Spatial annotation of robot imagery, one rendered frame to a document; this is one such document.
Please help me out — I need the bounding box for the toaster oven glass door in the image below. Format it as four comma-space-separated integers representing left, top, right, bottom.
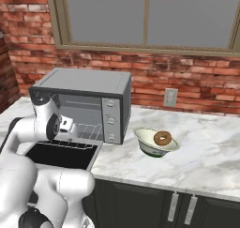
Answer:
23, 139, 104, 173

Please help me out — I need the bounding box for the grey wall outlet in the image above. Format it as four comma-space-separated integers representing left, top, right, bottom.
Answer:
163, 87, 179, 108

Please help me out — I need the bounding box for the dark cupboard door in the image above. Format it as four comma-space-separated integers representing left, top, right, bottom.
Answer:
93, 178, 183, 228
181, 192, 240, 228

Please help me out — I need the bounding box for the silver cupboard handle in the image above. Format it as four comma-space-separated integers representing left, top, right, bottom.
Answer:
167, 190, 179, 223
183, 193, 199, 226

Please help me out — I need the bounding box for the grey toaster oven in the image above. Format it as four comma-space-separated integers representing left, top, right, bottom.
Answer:
28, 68, 132, 145

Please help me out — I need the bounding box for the white bowl with green base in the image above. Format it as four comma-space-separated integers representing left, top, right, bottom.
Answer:
133, 127, 181, 159

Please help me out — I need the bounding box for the window with tan frame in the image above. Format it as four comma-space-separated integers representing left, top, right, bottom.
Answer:
45, 0, 240, 58

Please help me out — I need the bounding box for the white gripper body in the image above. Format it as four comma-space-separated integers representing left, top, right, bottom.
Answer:
70, 121, 83, 139

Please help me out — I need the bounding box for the brown ring-shaped bread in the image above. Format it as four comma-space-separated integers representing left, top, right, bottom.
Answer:
153, 130, 173, 146

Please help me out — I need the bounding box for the wire oven rack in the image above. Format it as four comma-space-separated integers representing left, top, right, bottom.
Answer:
51, 123, 103, 143

